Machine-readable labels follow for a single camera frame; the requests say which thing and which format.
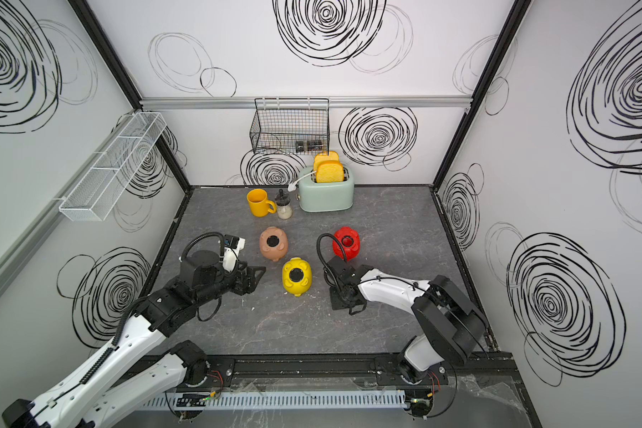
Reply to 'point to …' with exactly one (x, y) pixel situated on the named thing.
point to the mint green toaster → (325, 196)
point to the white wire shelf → (103, 177)
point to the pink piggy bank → (277, 252)
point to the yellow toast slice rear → (320, 158)
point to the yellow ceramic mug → (259, 205)
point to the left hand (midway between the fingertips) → (255, 266)
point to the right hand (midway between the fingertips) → (340, 303)
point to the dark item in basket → (316, 145)
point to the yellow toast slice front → (330, 172)
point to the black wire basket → (291, 126)
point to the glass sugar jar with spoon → (284, 206)
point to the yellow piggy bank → (298, 289)
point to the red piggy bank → (349, 241)
